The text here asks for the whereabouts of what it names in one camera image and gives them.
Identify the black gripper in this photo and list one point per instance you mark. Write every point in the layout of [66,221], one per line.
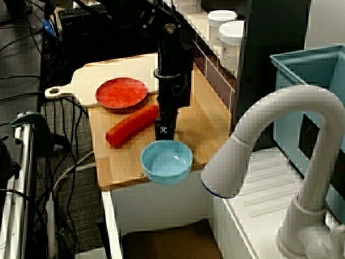
[172,94]

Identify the red toy sausage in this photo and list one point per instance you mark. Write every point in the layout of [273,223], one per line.
[129,126]

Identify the light blue bowl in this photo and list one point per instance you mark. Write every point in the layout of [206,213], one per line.
[167,172]

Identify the red plate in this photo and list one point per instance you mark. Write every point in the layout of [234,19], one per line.
[121,93]

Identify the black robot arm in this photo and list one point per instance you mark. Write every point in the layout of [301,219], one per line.
[172,48]

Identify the white toy kitchen unit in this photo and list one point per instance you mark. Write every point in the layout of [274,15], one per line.
[161,199]

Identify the pale wooden cutting board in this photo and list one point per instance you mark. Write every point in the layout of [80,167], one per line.
[81,78]

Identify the white lidded jar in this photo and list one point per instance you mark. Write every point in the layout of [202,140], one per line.
[221,21]
[231,40]

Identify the black computer box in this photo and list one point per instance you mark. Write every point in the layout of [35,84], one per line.
[81,40]

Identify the white toy faucet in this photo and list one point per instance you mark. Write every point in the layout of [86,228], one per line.
[296,97]

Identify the black rod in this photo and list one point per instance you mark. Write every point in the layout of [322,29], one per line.
[103,237]

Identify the green clamp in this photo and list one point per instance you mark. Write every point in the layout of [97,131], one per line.
[29,117]

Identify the blue plastic bin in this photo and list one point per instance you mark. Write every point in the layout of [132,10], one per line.
[310,67]

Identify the blue plastic clip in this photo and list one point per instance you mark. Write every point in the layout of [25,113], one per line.
[49,29]

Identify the black bulky object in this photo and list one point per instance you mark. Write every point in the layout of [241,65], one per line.
[5,162]

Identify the black kitchen hutch frame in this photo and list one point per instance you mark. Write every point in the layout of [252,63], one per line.
[269,40]

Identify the aluminium frame rail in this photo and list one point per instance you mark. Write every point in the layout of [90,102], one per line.
[25,162]

